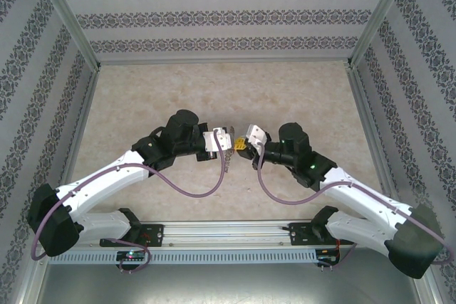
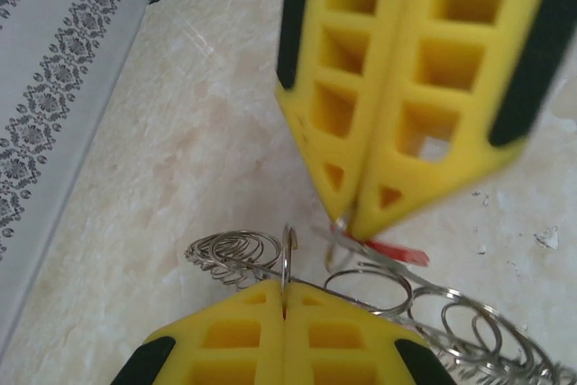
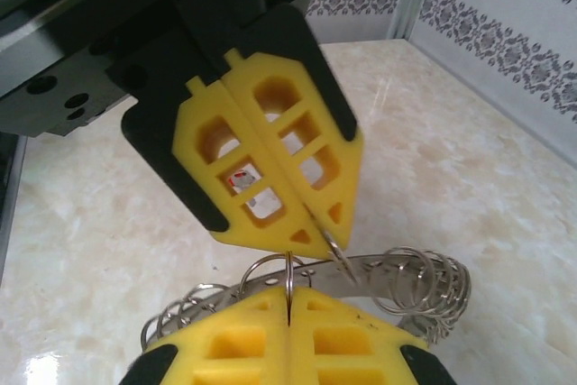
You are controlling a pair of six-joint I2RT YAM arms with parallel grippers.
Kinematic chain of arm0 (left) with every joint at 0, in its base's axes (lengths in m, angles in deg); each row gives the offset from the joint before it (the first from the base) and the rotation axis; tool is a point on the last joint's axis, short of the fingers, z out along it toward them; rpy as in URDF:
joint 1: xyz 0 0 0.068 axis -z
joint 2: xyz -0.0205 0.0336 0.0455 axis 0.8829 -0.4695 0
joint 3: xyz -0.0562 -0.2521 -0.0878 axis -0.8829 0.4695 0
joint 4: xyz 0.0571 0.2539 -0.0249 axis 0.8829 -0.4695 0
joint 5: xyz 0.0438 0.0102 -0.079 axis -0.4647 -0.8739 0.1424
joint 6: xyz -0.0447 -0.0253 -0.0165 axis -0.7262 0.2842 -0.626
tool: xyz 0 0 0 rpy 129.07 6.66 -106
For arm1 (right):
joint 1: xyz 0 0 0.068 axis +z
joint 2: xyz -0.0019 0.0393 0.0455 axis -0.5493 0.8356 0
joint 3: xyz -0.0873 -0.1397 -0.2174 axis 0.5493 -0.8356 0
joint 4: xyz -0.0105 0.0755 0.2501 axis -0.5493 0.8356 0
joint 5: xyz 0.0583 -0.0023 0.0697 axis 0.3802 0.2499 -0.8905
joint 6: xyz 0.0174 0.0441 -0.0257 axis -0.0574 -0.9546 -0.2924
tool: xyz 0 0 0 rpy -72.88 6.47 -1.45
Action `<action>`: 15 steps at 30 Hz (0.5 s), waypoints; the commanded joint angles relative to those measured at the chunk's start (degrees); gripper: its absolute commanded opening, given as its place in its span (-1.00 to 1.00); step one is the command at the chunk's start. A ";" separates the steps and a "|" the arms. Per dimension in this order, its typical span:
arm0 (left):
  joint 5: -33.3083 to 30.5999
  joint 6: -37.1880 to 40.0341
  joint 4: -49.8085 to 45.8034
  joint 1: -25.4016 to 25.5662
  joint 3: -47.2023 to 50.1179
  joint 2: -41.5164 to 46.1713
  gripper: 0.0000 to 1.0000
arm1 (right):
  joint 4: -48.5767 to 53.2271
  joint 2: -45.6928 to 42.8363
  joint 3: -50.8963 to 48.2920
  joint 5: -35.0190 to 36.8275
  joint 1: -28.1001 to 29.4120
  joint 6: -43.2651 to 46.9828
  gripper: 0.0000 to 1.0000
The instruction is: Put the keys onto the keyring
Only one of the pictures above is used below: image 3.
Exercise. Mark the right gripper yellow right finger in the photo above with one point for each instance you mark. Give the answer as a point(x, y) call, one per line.
point(342, 349)

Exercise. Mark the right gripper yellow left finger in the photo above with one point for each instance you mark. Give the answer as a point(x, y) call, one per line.
point(234, 344)

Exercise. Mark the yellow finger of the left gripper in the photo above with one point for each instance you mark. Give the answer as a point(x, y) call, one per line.
point(349, 177)
point(158, 155)

